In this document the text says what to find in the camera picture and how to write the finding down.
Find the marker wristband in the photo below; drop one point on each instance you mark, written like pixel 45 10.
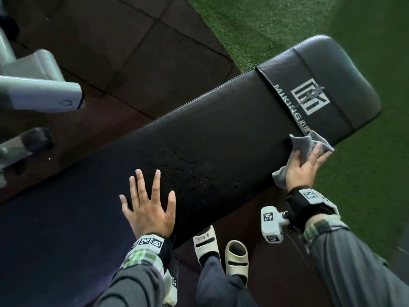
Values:
pixel 150 242
pixel 306 204

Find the cream foam slipper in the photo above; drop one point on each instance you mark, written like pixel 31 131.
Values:
pixel 206 242
pixel 236 262

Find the grey gym machine frame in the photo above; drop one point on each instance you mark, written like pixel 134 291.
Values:
pixel 38 95

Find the person's right hand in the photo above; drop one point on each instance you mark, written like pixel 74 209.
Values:
pixel 300 177

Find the left marker wristband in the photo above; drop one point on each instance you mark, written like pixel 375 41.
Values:
pixel 150 242

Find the grey cleaning cloth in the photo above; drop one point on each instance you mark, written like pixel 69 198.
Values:
pixel 303 145

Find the person's dark trousers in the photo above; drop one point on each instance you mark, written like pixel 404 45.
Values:
pixel 217 287

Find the black padded bench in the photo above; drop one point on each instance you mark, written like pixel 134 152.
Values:
pixel 207 140

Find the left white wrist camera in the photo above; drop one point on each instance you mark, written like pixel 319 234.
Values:
pixel 171 287

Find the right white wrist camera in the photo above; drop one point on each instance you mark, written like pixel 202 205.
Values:
pixel 271 225

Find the right marker wristband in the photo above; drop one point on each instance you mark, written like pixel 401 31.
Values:
pixel 306 204

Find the person's left hand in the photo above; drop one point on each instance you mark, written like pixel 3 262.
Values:
pixel 150 220

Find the person's right forearm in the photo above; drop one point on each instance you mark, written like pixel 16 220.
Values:
pixel 351 268

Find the person's left forearm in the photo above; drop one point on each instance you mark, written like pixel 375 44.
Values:
pixel 134 284

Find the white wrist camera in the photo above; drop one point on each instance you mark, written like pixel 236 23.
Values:
pixel 171 287
pixel 271 225

